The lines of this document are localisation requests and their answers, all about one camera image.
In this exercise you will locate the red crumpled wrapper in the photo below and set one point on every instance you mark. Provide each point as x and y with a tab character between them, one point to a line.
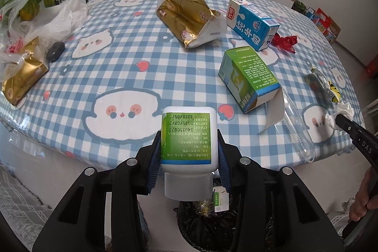
285	44

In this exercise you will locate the small white and green box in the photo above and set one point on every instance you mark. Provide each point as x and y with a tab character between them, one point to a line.
221	199

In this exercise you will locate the green cardboard box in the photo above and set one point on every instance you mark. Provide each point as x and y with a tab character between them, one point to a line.
251	77

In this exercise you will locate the small gold candy wrapper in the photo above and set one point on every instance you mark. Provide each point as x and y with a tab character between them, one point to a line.
203	207

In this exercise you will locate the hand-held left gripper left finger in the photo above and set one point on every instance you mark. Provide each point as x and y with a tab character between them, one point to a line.
154	165

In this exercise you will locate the clear plastic tube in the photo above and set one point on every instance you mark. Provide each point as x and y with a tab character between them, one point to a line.
298	128

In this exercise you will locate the black oval object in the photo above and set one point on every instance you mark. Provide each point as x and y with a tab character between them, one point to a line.
55	51

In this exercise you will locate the dark green object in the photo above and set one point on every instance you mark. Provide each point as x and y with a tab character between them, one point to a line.
298	6

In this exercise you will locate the white plastic bag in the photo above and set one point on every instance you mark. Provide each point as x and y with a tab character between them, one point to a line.
65	15

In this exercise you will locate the person's right hand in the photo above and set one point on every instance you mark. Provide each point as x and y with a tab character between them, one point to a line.
366	199

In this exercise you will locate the large gold foil bag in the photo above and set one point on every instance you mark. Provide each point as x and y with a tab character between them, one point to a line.
183	15

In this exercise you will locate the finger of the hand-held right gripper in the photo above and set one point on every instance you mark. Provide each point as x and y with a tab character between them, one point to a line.
351	129

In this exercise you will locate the blue checked tablecloth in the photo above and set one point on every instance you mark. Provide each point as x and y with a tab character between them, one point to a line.
183	77

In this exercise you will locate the blue and white milk carton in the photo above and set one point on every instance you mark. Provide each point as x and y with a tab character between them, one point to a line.
252	24

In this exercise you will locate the white bottle with green label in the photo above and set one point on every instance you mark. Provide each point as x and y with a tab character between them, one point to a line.
189	139

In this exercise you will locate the white tissue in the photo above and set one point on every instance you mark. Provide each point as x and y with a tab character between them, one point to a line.
339	116

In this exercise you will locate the yellow and black wrapper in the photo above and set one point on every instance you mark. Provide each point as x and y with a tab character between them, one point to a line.
324	85

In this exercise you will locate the stack of colourful boxes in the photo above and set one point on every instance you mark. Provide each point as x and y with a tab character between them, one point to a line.
323	23

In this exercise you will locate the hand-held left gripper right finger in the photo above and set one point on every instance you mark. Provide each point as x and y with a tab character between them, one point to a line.
223	165

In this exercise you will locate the small gold foil bag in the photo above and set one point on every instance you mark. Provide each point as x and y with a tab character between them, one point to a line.
23	75

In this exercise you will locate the bin with black bag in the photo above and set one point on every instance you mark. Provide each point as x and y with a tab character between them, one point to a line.
206	228

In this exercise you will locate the grey patterned rug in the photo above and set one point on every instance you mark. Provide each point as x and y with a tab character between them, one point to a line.
20	199

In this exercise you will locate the clear plastic bag red print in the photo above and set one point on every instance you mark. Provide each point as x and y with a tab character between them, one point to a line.
11	51

